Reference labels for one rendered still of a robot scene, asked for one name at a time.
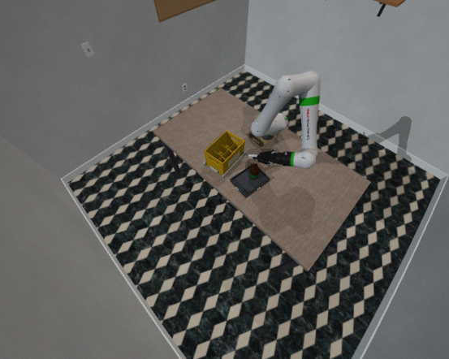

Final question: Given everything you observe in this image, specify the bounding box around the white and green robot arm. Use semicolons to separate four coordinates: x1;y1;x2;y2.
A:
251;71;321;169

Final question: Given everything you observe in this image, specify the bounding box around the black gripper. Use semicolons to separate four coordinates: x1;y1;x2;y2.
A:
248;150;283;166

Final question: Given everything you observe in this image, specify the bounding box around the brown bottle with green label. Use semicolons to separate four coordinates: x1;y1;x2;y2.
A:
249;164;260;180

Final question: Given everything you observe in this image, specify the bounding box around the yellow crate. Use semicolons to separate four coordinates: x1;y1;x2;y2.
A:
204;131;245;175

